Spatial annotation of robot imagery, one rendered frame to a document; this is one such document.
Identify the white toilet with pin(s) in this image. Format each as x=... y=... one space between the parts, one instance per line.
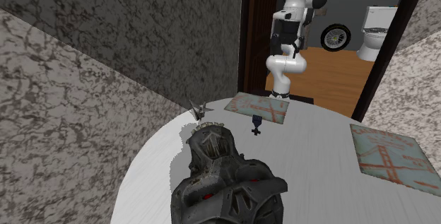
x=375 y=27

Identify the dark brown wooden door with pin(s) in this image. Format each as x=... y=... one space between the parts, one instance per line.
x=260 y=33

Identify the dark blue medal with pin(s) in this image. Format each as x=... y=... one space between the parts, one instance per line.
x=255 y=120

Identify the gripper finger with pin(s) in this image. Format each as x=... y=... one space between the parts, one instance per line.
x=297 y=47
x=274 y=46

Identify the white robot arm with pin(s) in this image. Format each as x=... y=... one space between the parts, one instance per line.
x=286 y=65

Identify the pale blue bridge picture mat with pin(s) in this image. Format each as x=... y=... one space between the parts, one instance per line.
x=256 y=108
x=389 y=154

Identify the dark grey armoured figure bust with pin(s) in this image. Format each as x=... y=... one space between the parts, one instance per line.
x=224 y=182

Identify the black wheel with silver rim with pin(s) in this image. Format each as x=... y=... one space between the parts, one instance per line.
x=335 y=37

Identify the grey folded paper crane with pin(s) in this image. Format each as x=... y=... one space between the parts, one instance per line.
x=199 y=110

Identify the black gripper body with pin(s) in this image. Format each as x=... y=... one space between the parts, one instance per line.
x=288 y=28

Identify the round white table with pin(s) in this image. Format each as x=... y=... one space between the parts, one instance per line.
x=317 y=175

